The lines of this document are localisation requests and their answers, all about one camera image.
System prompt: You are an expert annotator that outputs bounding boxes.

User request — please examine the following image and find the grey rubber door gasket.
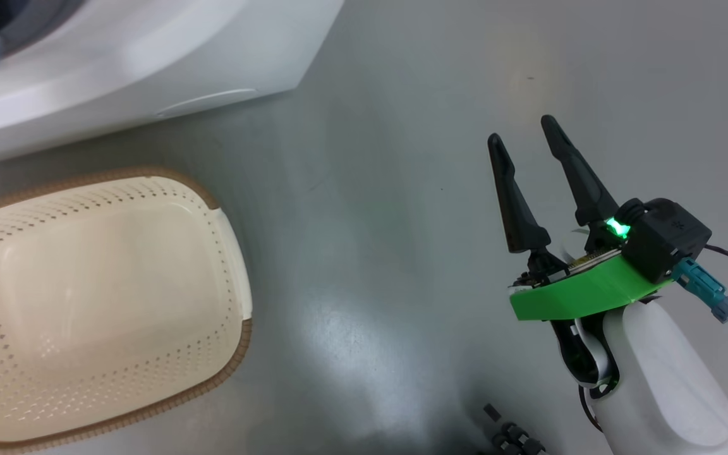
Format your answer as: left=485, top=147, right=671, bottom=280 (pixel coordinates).
left=0, top=0, right=80, bottom=54

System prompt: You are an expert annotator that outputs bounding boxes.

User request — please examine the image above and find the white front-load washing machine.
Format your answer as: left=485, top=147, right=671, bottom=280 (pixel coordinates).
left=0, top=0, right=346, bottom=171

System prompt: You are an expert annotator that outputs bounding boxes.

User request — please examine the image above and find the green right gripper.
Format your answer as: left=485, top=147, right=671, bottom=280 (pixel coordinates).
left=487, top=114, right=674, bottom=323

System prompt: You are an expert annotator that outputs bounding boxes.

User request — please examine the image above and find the round white filter cover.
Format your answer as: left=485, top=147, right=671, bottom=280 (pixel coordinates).
left=155, top=88, right=257, bottom=119

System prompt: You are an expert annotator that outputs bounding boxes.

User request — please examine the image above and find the cream perforated laundry basket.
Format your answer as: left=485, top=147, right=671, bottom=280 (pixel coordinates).
left=0, top=167, right=253, bottom=452

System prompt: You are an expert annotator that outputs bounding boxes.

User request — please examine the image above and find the teal right camera connector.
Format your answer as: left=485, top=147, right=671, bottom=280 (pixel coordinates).
left=672, top=259, right=728, bottom=323

